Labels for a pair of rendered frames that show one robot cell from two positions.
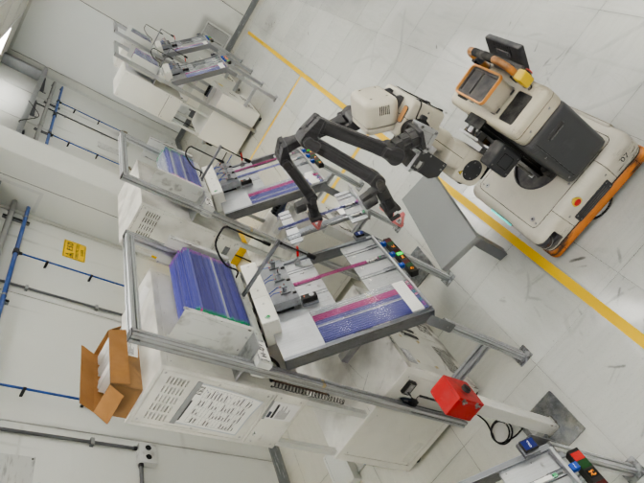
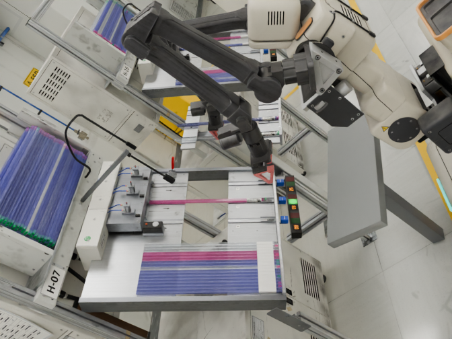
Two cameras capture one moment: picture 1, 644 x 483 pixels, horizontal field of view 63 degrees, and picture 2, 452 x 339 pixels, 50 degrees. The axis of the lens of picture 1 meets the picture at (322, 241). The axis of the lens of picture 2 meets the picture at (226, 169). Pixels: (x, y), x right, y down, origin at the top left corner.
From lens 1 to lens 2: 1.00 m
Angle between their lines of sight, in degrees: 15
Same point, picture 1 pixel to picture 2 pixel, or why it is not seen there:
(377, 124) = (262, 35)
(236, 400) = (19, 323)
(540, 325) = not seen: outside the picture
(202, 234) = (114, 105)
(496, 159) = (438, 126)
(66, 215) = (42, 44)
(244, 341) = (41, 263)
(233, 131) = not seen: outside the picture
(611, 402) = not seen: outside the picture
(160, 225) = (69, 85)
